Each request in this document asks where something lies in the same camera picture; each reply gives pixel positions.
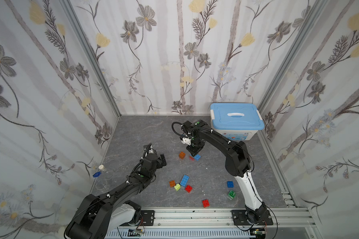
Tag orange lego brick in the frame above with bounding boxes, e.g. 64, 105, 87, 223
179, 152, 186, 159

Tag red lego brick front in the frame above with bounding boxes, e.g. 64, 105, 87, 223
202, 199, 210, 208

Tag red lego brick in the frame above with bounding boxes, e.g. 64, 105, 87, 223
184, 185, 192, 193
202, 199, 210, 208

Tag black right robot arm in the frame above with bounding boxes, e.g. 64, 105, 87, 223
171, 120, 269, 224

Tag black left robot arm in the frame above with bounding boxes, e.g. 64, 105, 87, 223
63, 143, 167, 239

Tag brown-orange lego brick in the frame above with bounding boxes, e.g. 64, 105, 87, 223
169, 180, 176, 187

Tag light blue long lego brick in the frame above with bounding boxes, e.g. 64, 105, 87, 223
180, 175, 189, 187

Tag lime green lego brick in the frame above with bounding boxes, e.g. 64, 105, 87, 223
174, 184, 181, 191

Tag red lego brick left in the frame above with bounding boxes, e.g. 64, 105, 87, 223
184, 185, 192, 193

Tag blue small lego brick right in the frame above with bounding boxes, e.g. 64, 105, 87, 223
227, 181, 234, 188

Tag clear bottle white cap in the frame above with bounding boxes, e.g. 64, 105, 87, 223
98, 164, 115, 180

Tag blue lid storage box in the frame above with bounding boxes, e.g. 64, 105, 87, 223
210, 103, 265, 141

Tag clear bottle blue cap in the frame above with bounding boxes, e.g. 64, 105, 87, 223
93, 171, 108, 191

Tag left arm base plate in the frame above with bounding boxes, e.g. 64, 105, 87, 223
121, 210, 155, 227

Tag white perforated cable tray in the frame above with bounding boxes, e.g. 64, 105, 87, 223
105, 228, 256, 239

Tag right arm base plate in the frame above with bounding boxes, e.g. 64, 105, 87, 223
231, 209, 274, 227

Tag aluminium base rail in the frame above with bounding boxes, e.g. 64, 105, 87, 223
68, 207, 315, 231

